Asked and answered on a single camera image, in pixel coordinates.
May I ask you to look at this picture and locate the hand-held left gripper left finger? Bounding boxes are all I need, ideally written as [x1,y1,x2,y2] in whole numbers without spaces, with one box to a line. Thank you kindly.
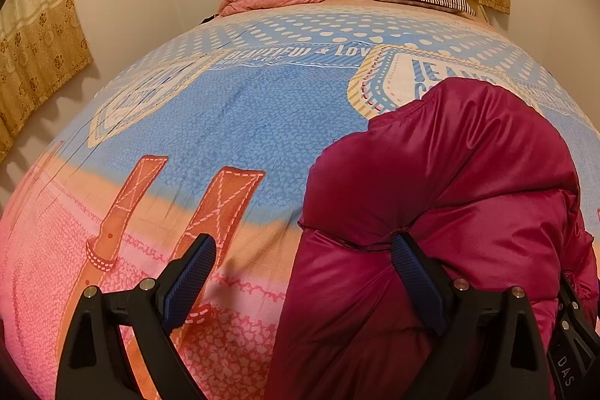
[55,232,218,400]

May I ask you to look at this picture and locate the magenta down jacket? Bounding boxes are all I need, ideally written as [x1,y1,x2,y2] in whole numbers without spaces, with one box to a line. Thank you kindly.
[271,76,600,400]

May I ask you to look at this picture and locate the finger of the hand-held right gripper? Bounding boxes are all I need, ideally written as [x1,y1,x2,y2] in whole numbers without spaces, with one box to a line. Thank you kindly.
[557,273,600,342]

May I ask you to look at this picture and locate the beige patterned side curtain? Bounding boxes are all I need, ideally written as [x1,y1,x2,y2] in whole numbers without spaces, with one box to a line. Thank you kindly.
[0,0,95,162]

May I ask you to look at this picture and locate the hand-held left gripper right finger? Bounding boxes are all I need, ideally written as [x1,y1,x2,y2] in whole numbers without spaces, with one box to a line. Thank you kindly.
[390,232,551,400]

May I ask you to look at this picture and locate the printed blue pink bedspread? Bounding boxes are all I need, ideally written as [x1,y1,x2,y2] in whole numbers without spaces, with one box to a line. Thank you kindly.
[0,0,600,400]

